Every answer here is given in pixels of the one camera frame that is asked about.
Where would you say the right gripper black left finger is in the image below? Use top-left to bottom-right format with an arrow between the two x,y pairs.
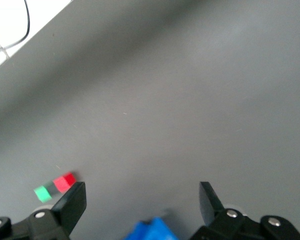
26,181 -> 87,240

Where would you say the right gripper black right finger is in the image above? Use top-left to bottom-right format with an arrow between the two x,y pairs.
189,181 -> 266,240

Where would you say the small red cube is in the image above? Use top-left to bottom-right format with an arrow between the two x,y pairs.
52,171 -> 77,195

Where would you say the small green cube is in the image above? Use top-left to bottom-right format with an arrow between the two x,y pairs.
33,185 -> 53,203

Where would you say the blue plastic storage bin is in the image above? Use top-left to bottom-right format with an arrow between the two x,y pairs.
123,216 -> 180,240

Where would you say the thin black cable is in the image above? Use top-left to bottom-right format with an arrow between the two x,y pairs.
0,0 -> 31,57

